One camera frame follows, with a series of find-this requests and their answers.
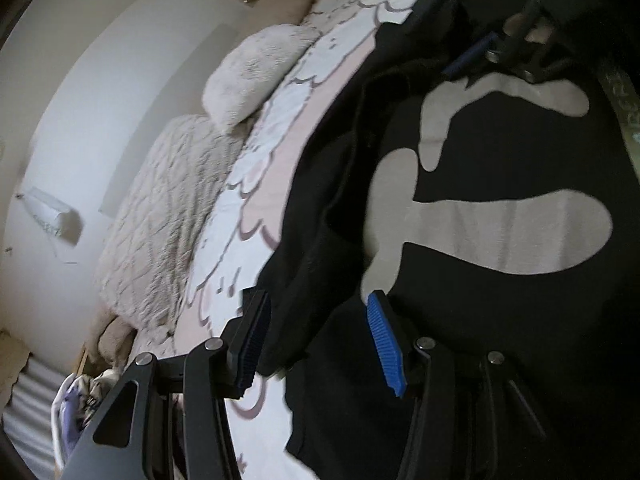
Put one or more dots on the grey corrugated panel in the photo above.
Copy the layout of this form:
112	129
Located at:
30	410

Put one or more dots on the pink cloud print bed sheet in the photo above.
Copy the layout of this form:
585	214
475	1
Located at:
260	170

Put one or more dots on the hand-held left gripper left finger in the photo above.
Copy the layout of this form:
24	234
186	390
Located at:
251	347

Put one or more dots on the white wall air conditioner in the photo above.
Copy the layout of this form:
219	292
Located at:
52	215

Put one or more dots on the black sweatshirt with beige print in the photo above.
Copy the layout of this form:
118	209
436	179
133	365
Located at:
500	160

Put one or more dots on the beige quilted blanket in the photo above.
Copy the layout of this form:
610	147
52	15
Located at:
160	220

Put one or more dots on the beige plush cushion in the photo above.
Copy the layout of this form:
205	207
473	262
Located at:
114	342

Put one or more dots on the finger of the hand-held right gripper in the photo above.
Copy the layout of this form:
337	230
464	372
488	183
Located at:
472	58
522	52

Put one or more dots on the white fluffy pillow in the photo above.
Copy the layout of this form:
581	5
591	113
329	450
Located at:
250	72

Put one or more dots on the white laundry basket with clothes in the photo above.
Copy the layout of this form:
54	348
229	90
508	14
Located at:
75	410

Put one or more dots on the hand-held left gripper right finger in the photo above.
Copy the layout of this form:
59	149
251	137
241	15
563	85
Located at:
387	352

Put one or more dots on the green patterned cloth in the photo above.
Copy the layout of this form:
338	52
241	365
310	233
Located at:
622	97

